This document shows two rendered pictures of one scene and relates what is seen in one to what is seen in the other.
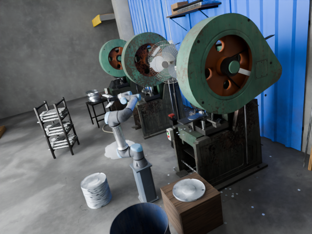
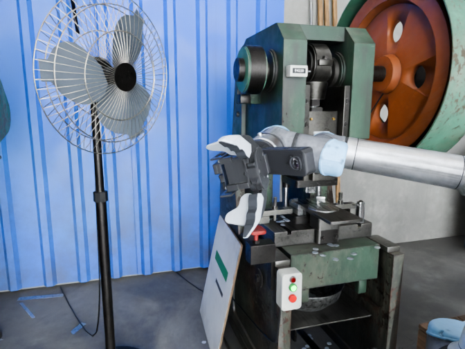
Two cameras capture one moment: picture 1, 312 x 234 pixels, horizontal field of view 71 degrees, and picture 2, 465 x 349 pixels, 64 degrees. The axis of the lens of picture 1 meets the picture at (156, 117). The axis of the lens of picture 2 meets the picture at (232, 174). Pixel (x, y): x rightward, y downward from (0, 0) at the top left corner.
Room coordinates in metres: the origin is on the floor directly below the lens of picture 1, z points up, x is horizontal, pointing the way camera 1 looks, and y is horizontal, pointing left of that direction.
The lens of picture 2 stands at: (2.49, 1.09, 1.19)
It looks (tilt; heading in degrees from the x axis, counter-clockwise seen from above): 10 degrees down; 274
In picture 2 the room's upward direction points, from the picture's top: straight up
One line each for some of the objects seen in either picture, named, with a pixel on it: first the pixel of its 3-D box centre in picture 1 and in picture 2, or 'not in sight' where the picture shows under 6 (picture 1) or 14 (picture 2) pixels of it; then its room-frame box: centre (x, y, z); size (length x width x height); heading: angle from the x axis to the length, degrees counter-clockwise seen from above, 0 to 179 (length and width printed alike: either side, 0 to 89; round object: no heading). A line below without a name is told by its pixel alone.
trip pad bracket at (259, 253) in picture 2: (173, 125); (260, 264); (2.47, -0.20, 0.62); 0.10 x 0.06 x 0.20; 20
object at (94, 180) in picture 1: (93, 180); not in sight; (2.16, 0.84, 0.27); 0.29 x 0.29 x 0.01
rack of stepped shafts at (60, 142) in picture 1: (58, 127); not in sight; (3.67, 1.72, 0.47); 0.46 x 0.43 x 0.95; 90
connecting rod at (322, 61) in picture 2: not in sight; (313, 86); (2.26, -0.52, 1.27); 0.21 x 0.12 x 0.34; 110
